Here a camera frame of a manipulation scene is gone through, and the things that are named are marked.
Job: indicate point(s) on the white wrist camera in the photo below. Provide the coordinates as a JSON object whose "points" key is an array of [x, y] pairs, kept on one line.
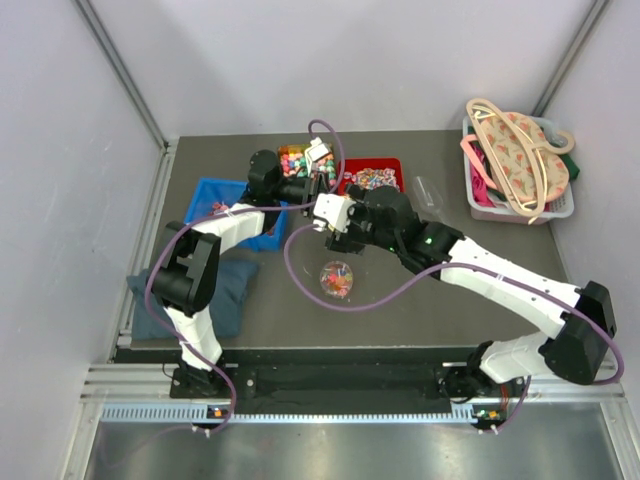
{"points": [[317, 152], [331, 212]]}

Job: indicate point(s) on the red tray of swirl lollipops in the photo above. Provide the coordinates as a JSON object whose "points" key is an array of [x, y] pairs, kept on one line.
{"points": [[371, 173]]}

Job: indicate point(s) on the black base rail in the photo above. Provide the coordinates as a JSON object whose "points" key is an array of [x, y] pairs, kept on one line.
{"points": [[340, 381]]}

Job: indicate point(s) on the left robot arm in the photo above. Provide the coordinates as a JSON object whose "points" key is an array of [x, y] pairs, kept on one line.
{"points": [[183, 280]]}

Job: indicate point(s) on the blue plastic candy bin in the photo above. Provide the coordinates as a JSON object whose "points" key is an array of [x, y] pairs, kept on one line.
{"points": [[212, 195]]}

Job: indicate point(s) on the clear plastic scoop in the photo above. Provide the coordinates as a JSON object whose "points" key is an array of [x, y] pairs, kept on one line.
{"points": [[428, 197]]}

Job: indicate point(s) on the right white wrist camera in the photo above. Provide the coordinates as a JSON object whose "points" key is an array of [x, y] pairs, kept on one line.
{"points": [[331, 212]]}

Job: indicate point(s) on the folded dark blue cloth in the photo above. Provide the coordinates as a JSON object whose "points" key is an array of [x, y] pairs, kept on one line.
{"points": [[226, 306]]}

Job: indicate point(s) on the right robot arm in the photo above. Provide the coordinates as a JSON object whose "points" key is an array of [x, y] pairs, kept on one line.
{"points": [[575, 325]]}

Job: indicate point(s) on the clear glass jar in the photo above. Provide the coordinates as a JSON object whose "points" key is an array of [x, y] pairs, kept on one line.
{"points": [[336, 279]]}

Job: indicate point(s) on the beige clothes hanger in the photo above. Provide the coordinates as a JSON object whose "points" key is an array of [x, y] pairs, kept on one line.
{"points": [[514, 156]]}

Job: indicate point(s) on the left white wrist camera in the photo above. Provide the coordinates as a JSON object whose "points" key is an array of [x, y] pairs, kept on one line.
{"points": [[317, 152]]}

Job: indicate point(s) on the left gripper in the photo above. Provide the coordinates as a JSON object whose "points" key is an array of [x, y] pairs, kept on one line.
{"points": [[316, 183]]}

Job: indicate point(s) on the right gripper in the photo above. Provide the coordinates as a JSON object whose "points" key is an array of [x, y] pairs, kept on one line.
{"points": [[347, 241]]}

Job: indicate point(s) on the white basket of clothes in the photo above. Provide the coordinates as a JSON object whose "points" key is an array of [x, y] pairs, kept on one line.
{"points": [[489, 205]]}

